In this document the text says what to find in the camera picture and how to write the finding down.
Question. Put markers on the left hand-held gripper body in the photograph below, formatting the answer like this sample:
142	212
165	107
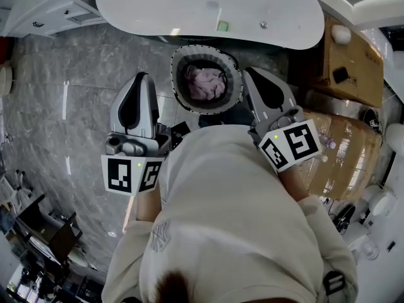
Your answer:
126	172

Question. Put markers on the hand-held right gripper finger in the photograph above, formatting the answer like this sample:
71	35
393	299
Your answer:
285	96
255	106

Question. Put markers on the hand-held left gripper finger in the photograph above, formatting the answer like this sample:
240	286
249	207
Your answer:
150	112
118	118

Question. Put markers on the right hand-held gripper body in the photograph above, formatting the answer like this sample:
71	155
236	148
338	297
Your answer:
290	144

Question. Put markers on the pink cloth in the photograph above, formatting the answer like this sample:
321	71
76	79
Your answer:
205	84

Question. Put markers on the white laundry basket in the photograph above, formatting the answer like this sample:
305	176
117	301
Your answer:
202	55

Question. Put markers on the person's right forearm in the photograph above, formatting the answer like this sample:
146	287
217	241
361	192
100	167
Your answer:
293	183

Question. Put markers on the person's left forearm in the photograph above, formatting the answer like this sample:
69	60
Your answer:
148	205

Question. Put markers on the green label water bottle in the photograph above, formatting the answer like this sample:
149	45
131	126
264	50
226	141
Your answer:
324	158

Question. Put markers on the purple label water bottle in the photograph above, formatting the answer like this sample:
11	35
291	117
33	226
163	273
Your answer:
329	143

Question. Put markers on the taped cardboard box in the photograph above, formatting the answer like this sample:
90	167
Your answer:
347	156

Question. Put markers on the flat black device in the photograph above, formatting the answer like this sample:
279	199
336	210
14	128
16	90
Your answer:
341	74

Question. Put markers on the chrome bathtub drain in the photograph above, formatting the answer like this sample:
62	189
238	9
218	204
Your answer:
264	25

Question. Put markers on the plain cardboard box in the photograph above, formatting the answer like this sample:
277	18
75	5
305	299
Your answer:
363	68

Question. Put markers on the white fluffy ball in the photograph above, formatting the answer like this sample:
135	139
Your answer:
341	33

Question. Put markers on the green soap bar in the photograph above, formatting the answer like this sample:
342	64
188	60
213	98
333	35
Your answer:
223	26

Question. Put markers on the black chair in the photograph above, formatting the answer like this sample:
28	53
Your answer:
63	235

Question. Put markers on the cream sweatshirt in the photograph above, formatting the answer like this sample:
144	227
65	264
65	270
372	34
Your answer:
227	216

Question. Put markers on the white bathtub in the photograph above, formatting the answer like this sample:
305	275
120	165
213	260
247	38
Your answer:
158	8

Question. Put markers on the round white side table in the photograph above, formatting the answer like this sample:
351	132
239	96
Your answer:
6	80

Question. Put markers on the white vanity cabinet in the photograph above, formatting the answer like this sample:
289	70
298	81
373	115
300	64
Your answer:
47	8

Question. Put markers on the small black block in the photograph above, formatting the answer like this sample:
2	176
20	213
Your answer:
391	247

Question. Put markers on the black gripper camera mount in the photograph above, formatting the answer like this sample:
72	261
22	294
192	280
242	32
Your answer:
179	135

